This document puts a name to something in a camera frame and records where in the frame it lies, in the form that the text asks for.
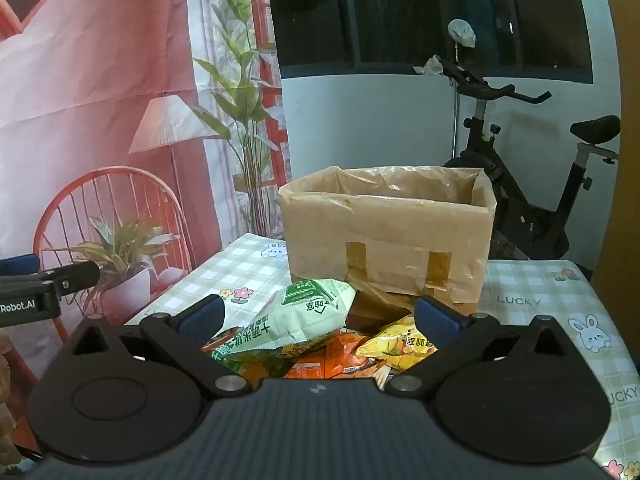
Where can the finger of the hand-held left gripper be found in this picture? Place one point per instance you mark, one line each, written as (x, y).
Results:
(70, 277)
(17, 264)

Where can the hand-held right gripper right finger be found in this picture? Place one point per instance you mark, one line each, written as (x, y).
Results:
(437, 320)

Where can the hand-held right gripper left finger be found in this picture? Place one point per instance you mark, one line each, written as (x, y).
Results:
(202, 317)

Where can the yellow snack packet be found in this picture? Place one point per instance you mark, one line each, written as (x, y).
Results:
(395, 345)

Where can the green and white snack packet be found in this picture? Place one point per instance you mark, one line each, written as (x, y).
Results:
(295, 317)

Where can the plastic-lined cardboard box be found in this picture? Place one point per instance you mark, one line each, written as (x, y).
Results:
(390, 240)

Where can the orange snack packet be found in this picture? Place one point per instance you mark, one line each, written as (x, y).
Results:
(327, 360)

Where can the checked tablecloth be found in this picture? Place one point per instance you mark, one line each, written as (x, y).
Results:
(540, 280)

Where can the black exercise bike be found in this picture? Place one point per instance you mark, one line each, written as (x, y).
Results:
(505, 190)

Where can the printed backdrop cloth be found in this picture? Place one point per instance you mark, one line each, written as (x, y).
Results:
(100, 110)

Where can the brown wooden panel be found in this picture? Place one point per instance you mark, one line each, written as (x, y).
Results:
(617, 200)

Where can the crumpled white tissue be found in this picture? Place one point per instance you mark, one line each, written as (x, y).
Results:
(431, 66)

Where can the white plastic bag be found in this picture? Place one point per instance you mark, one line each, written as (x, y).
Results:
(462, 32)

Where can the dark window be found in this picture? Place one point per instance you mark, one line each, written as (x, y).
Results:
(400, 15)

